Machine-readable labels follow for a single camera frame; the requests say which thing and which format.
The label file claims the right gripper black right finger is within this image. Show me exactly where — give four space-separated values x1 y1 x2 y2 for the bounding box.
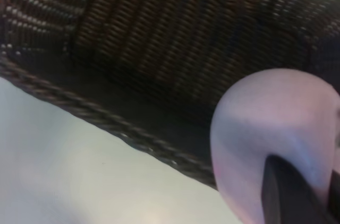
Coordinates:
328 169 340 224

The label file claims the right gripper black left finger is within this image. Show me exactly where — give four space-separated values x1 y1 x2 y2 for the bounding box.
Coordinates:
261 154 336 224

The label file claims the pink peach with green leaf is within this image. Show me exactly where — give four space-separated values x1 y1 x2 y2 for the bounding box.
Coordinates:
209 67 340 224

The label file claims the dark brown wicker basket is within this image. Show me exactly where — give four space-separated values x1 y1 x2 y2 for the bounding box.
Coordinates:
0 0 340 190

